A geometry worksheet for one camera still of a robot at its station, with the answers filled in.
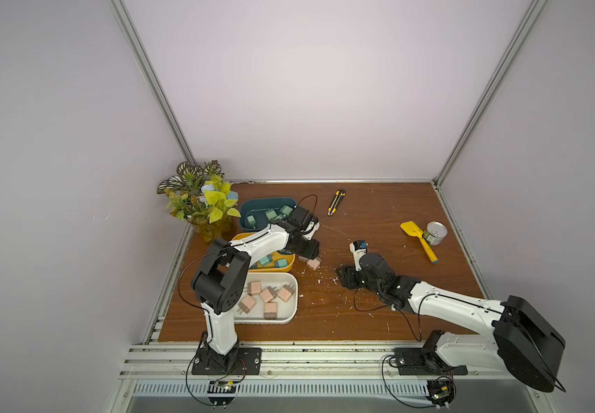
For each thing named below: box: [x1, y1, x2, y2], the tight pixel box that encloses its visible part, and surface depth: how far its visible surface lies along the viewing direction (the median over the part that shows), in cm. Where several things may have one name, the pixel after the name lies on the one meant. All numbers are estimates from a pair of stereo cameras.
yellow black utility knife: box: [326, 189, 346, 216], surface depth 112 cm
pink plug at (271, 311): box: [263, 302, 278, 321], surface depth 83 cm
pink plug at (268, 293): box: [259, 285, 279, 303], surface depth 87 cm
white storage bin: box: [233, 271, 299, 325], surface depth 86 cm
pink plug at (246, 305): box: [237, 294, 257, 315], surface depth 84 cm
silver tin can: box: [423, 221, 448, 246], surface depth 99 cm
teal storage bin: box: [239, 196, 297, 232], surface depth 110 cm
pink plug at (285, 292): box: [276, 283, 295, 303], surface depth 87 cm
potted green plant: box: [157, 160, 242, 243], surface depth 91 cm
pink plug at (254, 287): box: [247, 281, 262, 296], surface depth 87 cm
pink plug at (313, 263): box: [306, 258, 321, 272], surface depth 93 cm
